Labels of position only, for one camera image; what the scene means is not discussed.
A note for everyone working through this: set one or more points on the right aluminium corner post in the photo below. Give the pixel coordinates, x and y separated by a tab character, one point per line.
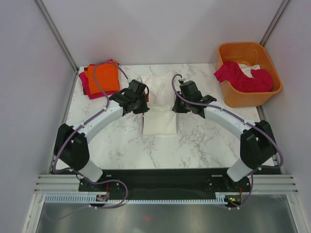
274	22

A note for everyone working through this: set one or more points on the white slotted cable duct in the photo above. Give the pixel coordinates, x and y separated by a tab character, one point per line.
104	198

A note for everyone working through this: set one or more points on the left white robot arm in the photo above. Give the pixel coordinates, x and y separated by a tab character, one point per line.
71	144

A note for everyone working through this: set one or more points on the aluminium corner post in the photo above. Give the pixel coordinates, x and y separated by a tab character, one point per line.
55	32
274	22

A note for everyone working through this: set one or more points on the pink folded t shirt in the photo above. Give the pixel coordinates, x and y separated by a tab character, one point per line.
86	89

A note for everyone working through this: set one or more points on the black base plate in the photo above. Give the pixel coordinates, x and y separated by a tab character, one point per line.
166	184

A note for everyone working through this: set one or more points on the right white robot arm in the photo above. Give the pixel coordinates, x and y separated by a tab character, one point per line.
257	143

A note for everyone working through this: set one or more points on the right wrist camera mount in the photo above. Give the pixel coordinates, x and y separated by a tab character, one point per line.
183	80

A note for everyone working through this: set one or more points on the crimson t shirt in basket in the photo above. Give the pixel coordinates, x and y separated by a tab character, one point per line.
230	71

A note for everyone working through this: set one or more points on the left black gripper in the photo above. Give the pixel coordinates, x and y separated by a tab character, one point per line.
144	108

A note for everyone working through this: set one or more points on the orange plastic basket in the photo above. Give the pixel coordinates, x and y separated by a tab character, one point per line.
250	54

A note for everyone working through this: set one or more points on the white t shirt in basket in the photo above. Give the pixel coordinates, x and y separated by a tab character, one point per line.
248	69

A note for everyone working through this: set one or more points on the orange folded t shirt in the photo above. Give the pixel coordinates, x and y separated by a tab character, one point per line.
107	77

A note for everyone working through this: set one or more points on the left aluminium corner post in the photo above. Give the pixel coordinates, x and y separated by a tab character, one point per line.
55	32

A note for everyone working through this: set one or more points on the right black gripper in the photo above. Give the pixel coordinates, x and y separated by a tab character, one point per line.
177	108

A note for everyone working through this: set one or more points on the white t shirt red print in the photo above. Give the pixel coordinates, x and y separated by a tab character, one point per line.
160	119

